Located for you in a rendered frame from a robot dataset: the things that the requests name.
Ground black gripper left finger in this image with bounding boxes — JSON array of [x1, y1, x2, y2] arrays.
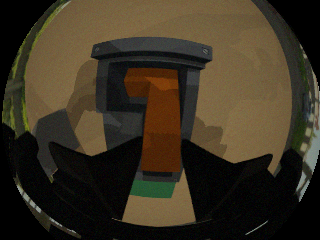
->
[[48, 136, 143, 220]]

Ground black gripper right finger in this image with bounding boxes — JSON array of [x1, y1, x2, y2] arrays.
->
[[180, 140, 273, 223]]

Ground orange l-shaped part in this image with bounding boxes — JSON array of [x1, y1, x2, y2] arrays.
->
[[123, 68, 181, 172]]

